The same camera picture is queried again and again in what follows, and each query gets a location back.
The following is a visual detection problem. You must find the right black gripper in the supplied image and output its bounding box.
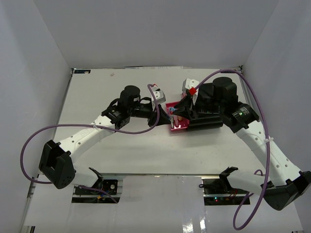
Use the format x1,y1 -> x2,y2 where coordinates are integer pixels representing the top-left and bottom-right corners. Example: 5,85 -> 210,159
172,94 -> 224,121

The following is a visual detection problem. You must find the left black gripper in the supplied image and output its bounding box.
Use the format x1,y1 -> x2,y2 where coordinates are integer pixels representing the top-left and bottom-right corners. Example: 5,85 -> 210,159
128,101 -> 171,127

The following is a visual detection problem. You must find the pink correction tape pen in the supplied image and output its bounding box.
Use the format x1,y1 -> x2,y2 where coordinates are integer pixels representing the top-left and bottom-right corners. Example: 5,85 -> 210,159
173,116 -> 179,128

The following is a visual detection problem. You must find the black drawer organizer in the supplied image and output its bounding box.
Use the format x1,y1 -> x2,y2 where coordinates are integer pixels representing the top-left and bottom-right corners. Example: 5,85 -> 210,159
187,82 -> 224,133

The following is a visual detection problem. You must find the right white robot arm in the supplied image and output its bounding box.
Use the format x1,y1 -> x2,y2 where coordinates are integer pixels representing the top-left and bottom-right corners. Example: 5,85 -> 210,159
173,77 -> 311,211

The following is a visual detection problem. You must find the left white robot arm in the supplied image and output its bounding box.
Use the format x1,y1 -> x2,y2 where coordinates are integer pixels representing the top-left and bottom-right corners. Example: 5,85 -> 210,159
39,84 -> 170,194

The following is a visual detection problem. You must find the blue corner label left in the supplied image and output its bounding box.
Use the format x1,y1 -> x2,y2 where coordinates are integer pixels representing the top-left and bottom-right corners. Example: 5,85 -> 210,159
74,69 -> 91,74

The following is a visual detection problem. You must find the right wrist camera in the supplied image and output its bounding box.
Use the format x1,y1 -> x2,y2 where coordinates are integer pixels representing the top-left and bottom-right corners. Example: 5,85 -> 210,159
181,78 -> 199,105

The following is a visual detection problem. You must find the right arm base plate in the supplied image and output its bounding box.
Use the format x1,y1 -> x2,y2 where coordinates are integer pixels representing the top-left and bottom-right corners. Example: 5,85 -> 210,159
199,179 -> 246,196

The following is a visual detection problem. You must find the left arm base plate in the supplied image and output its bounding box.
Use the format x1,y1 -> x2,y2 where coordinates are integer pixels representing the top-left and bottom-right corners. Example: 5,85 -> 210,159
74,180 -> 118,195

